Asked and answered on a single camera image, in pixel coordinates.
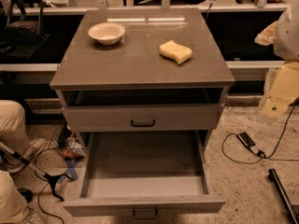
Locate yellow sponge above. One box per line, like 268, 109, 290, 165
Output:
159, 40, 192, 65

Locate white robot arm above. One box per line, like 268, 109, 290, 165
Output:
255, 0, 299, 119

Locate grey drawer cabinet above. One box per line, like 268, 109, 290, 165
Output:
50, 7, 235, 152

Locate closed grey top drawer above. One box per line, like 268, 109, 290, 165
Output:
62, 104, 224, 132

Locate open grey middle drawer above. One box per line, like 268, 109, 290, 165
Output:
64, 131, 225, 219

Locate white bowl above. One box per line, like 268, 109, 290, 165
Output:
88, 22, 125, 46

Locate black phone on floor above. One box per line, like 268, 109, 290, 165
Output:
236, 132, 255, 148

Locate white shoe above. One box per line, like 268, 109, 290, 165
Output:
7, 138, 46, 174

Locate grabber stick tool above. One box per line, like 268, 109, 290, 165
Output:
0, 142, 74, 202

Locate person leg beige trousers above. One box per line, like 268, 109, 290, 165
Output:
0, 100, 29, 155

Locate black chair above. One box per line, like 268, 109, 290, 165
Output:
0, 0, 48, 58

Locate black bar on floor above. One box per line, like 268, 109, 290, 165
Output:
268, 169, 299, 224

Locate black cable on floor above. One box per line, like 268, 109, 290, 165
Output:
221, 98, 299, 165

